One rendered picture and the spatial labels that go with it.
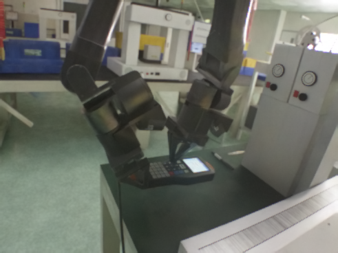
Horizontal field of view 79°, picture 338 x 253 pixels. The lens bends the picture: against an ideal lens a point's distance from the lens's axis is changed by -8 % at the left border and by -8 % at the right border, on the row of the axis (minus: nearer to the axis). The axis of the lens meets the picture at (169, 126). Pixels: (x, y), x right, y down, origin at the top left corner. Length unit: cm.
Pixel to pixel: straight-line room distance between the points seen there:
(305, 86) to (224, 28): 40
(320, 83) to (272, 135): 23
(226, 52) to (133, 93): 19
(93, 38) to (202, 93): 24
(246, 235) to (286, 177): 38
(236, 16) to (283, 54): 41
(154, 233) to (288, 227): 30
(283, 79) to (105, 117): 58
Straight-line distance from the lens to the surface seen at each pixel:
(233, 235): 47
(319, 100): 73
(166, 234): 57
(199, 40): 242
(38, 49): 290
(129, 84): 41
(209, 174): 54
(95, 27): 41
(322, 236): 58
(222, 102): 54
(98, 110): 38
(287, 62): 79
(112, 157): 44
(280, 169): 82
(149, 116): 42
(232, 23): 42
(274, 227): 53
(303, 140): 76
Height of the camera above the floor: 118
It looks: 22 degrees down
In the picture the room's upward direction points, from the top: 9 degrees clockwise
